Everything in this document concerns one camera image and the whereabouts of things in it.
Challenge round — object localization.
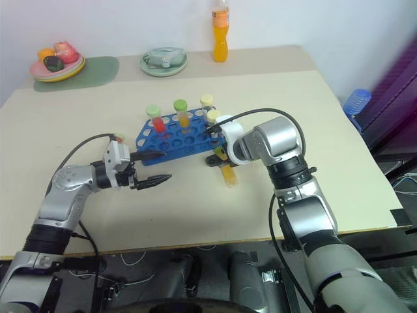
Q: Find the white floor wire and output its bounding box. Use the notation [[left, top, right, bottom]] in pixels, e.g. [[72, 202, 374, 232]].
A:
[[70, 244, 218, 284]]

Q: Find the green placemat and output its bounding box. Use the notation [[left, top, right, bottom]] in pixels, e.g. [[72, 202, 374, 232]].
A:
[[32, 55, 120, 93]]

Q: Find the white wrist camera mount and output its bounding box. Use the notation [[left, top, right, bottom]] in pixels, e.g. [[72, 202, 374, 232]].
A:
[[103, 140, 132, 174], [214, 114, 252, 168]]

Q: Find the orange test tube, green cap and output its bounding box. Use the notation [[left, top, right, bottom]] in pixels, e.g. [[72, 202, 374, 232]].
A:
[[173, 98, 191, 128]]

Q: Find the blue test tube rack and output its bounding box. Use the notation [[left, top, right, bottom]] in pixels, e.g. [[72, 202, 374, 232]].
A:
[[134, 108, 229, 167]]

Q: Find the dark toy mangosteen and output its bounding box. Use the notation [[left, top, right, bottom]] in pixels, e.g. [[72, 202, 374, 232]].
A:
[[43, 55, 65, 72]]

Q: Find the clear test tube, pale yellow cap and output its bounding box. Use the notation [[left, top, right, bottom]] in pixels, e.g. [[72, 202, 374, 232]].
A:
[[199, 94, 214, 115], [206, 109, 222, 127]]

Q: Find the purple panel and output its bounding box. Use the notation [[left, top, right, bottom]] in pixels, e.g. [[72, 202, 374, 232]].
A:
[[356, 41, 417, 159]]

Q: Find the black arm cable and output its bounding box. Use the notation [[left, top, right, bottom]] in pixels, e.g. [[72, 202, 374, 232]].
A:
[[213, 108, 319, 313], [45, 132, 115, 196]]

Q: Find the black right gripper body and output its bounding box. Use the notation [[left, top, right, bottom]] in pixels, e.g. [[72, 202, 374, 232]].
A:
[[209, 129, 229, 158]]

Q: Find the pale green plate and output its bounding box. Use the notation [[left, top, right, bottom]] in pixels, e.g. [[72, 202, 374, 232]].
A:
[[139, 48, 189, 78]]

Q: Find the blue ribbed water bottle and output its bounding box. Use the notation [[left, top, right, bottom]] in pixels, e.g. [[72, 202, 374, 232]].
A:
[[342, 88, 373, 119]]

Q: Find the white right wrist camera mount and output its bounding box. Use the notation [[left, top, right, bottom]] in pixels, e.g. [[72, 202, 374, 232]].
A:
[[214, 114, 252, 168]]

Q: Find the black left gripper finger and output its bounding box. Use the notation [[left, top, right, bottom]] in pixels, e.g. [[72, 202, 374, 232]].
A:
[[134, 173, 173, 191], [130, 150, 168, 162]]

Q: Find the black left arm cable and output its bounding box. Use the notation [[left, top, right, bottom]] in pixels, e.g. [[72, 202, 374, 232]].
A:
[[45, 132, 115, 196]]

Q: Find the orange toy fruit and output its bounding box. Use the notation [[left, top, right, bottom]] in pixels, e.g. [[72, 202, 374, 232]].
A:
[[36, 47, 55, 62]]

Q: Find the orange soda bottle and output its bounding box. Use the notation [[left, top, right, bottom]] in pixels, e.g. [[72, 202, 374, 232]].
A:
[[210, 0, 231, 63]]

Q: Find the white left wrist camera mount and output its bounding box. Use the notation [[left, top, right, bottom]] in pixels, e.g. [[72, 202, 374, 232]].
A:
[[103, 140, 132, 174]]

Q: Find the pink toy peach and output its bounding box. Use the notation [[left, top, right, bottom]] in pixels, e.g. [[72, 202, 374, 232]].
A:
[[53, 40, 79, 64]]

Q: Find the grey robot leg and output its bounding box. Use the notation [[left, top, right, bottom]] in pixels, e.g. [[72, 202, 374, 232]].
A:
[[155, 252, 203, 306], [229, 250, 285, 313]]

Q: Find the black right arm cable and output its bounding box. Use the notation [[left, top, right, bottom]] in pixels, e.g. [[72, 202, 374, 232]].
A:
[[213, 108, 319, 313]]

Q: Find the grey-green pouch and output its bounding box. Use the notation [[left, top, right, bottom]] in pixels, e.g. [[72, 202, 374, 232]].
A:
[[143, 46, 185, 68]]

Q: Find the stack of coloured plates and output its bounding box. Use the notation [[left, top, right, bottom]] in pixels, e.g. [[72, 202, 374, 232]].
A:
[[29, 53, 87, 83]]

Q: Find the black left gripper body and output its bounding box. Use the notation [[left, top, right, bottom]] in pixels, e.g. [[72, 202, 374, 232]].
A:
[[113, 158, 139, 191]]

